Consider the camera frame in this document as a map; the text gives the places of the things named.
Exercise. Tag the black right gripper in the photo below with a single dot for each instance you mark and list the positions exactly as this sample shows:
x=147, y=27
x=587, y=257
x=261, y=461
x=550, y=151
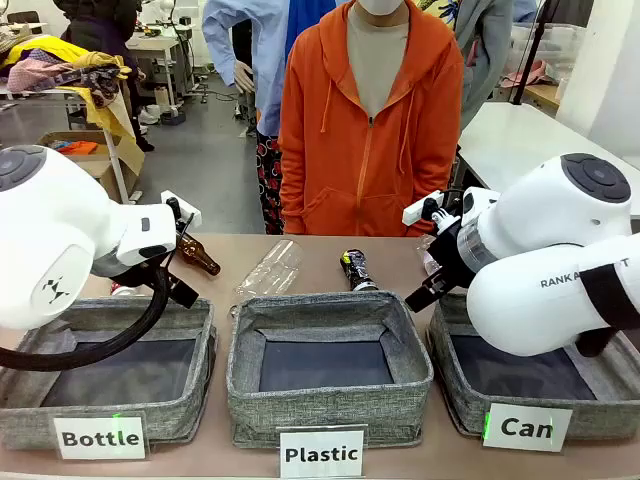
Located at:
x=452, y=260

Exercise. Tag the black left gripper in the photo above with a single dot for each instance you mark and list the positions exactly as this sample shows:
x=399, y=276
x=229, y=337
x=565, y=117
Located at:
x=142, y=275

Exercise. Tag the crushed red can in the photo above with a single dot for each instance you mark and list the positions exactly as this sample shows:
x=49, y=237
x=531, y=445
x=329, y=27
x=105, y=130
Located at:
x=122, y=290

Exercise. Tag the large clear plastic bottle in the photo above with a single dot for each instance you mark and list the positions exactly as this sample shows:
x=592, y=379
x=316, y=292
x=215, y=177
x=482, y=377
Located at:
x=275, y=267

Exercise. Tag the person's left forearm orange sleeve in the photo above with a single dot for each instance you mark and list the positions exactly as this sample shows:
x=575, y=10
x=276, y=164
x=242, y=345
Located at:
x=442, y=170

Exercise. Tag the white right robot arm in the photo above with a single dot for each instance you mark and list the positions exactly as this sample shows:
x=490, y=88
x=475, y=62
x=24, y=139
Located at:
x=525, y=300

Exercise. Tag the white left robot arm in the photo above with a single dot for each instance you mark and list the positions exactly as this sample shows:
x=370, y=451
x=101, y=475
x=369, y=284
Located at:
x=60, y=225

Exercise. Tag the person's right forearm orange sleeve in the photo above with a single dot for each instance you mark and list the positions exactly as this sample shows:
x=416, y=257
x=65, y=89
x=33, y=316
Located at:
x=295, y=185

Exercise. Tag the crushed black can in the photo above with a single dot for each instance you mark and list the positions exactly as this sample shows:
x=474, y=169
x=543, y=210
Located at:
x=357, y=272

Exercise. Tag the gray fabric bottle basket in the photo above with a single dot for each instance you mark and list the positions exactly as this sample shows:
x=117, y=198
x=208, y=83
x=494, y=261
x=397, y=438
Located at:
x=190, y=400

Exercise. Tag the gray fabric can basket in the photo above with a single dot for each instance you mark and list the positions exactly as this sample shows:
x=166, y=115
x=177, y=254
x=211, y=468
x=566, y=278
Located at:
x=460, y=400

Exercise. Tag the gray fabric plastic basket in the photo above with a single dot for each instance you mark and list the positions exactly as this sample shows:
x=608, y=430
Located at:
x=325, y=410

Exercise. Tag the white Can sign card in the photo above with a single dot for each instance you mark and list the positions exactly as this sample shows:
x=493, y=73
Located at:
x=527, y=427

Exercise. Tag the small clear plastic bottle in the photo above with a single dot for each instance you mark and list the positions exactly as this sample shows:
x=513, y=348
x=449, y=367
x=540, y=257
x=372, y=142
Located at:
x=429, y=257

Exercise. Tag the brown glass bottle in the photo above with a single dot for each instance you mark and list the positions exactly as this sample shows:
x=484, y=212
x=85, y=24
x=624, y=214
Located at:
x=200, y=255

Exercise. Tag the person in orange hoodie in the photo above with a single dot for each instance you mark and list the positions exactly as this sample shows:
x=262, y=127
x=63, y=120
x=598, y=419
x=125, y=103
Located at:
x=370, y=165

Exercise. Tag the red black patterned pants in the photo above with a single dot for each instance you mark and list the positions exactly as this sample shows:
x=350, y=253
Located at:
x=270, y=175

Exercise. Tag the cardboard box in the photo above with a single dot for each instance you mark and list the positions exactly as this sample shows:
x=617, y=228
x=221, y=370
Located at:
x=100, y=167

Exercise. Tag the white Bottle sign card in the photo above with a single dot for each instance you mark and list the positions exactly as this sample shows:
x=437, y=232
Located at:
x=100, y=437

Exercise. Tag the yellow cloth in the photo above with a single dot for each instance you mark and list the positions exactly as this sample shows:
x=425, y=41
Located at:
x=120, y=130

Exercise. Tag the white side table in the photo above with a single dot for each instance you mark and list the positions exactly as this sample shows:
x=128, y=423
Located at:
x=520, y=145

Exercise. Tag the white Plastic sign card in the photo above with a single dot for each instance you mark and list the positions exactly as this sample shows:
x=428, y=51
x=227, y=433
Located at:
x=322, y=452

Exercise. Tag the pink cloth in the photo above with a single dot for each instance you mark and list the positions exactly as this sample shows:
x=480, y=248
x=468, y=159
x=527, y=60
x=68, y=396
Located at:
x=527, y=75

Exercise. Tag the gray hooded garment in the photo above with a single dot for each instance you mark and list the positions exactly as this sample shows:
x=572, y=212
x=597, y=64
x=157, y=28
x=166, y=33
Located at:
x=487, y=55

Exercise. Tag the white background desk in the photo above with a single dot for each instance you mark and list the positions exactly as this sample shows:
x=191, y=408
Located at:
x=155, y=47

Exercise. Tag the pile of colourful clothes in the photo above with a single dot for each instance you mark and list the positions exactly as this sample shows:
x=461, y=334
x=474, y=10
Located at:
x=55, y=67

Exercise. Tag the black pole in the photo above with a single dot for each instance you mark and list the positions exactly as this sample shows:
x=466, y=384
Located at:
x=532, y=55

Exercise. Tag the person in dark clothes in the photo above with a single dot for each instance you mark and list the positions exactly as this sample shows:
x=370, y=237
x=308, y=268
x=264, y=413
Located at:
x=100, y=27

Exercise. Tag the clear plastic storage bin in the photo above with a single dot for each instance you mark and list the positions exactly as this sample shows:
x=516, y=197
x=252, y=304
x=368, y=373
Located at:
x=550, y=42

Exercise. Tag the white face mask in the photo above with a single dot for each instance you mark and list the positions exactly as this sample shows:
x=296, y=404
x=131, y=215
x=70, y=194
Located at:
x=377, y=6

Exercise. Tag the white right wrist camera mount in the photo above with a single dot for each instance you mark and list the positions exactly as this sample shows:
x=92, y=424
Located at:
x=417, y=212

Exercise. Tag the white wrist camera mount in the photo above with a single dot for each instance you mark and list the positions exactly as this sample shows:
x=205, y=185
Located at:
x=417, y=212
x=189, y=211

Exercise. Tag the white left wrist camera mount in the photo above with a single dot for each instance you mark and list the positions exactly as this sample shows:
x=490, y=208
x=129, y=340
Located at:
x=189, y=211

